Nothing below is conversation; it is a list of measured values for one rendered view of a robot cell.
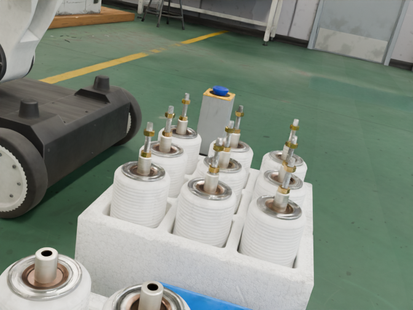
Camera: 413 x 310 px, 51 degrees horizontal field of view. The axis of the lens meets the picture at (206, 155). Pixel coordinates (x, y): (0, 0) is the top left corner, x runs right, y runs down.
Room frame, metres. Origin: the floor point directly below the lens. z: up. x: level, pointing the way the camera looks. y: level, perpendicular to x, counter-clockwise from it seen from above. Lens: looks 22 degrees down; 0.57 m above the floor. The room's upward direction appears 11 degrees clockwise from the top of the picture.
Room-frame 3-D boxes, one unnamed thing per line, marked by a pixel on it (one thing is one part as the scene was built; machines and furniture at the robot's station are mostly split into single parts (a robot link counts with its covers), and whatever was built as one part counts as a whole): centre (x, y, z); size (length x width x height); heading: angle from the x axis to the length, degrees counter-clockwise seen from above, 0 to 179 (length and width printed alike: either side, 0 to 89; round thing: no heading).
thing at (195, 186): (0.65, -0.02, 0.25); 0.08 x 0.08 x 0.01
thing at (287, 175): (0.64, -0.13, 0.30); 0.01 x 0.01 x 0.08
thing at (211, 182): (0.65, -0.02, 0.26); 0.02 x 0.02 x 0.03
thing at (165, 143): (0.79, 0.08, 0.26); 0.02 x 0.02 x 0.03
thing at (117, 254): (0.77, -0.03, 0.09); 0.39 x 0.39 x 0.18; 81
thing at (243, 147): (0.89, -0.05, 0.25); 0.08 x 0.08 x 0.01
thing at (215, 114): (1.07, 0.00, 0.16); 0.07 x 0.07 x 0.31; 81
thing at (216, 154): (0.65, -0.02, 0.31); 0.01 x 0.01 x 0.08
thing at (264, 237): (0.64, -0.13, 0.16); 0.10 x 0.10 x 0.18
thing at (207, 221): (0.65, -0.02, 0.16); 0.10 x 0.10 x 0.18
